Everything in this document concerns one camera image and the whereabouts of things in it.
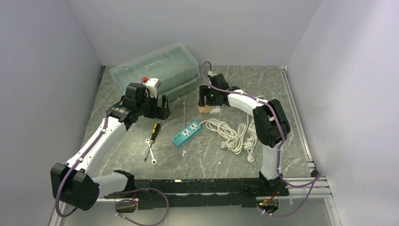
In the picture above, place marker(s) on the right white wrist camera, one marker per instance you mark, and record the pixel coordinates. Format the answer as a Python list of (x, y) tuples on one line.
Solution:
[(210, 74)]

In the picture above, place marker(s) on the silver combination wrench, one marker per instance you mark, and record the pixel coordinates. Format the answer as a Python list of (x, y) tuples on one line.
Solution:
[(150, 152)]

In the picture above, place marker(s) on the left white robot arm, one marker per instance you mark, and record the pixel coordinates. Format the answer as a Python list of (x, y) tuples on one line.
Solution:
[(73, 183)]

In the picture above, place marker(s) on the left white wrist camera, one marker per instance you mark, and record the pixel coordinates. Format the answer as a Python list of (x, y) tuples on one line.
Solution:
[(152, 84)]

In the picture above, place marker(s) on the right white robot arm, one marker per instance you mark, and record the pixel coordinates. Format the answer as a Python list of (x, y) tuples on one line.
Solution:
[(271, 124)]

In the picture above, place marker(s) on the clear plastic storage box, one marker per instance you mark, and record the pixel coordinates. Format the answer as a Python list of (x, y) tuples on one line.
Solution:
[(174, 66)]

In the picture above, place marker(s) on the teal power strip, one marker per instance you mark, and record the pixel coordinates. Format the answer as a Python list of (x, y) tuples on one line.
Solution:
[(183, 136)]

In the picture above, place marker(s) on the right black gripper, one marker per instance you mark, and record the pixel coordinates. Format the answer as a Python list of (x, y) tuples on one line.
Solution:
[(207, 97)]

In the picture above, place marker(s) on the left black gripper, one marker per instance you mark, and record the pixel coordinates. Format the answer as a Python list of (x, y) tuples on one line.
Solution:
[(158, 108)]

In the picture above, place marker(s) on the yellow black screwdriver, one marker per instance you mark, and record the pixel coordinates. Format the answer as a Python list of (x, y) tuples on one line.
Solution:
[(155, 132)]

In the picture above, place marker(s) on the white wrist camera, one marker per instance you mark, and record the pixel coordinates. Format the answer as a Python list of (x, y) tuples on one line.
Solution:
[(152, 84), (210, 74)]

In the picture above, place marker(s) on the aluminium frame rail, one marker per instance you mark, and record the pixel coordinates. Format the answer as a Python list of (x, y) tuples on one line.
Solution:
[(73, 184)]

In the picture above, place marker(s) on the white power strip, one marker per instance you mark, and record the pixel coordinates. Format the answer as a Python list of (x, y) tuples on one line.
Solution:
[(251, 126)]

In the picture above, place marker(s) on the white plug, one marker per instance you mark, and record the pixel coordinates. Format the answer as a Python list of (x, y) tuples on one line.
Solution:
[(215, 109)]

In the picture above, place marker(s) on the beige cube plug adapter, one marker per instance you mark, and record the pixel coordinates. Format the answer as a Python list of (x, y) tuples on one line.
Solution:
[(204, 109)]

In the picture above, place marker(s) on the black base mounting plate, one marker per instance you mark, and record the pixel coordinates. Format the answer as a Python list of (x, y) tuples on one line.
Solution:
[(161, 193)]

